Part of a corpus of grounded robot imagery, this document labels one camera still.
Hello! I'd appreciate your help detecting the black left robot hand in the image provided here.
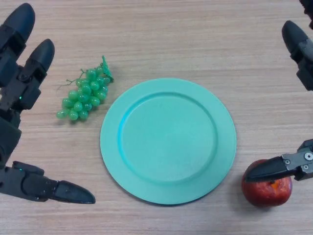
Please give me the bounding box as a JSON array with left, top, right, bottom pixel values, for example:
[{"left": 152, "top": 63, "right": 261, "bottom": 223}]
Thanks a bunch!
[{"left": 0, "top": 2, "right": 96, "bottom": 205}]

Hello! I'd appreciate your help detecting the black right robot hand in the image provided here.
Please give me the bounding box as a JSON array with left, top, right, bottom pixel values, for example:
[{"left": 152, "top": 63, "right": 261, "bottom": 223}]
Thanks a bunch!
[{"left": 245, "top": 0, "right": 313, "bottom": 183}]

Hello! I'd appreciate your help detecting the green grapes bunch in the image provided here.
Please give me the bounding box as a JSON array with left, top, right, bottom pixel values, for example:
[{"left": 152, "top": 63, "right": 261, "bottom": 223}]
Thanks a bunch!
[{"left": 56, "top": 55, "right": 115, "bottom": 122}]

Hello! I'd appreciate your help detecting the green round plate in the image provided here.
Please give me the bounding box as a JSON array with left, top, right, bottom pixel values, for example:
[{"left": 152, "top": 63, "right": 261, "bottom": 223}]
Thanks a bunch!
[{"left": 100, "top": 77, "right": 237, "bottom": 206}]

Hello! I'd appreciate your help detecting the red apple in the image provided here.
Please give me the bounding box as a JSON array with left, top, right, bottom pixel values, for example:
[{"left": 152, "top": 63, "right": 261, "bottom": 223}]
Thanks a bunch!
[{"left": 241, "top": 159, "right": 293, "bottom": 208}]

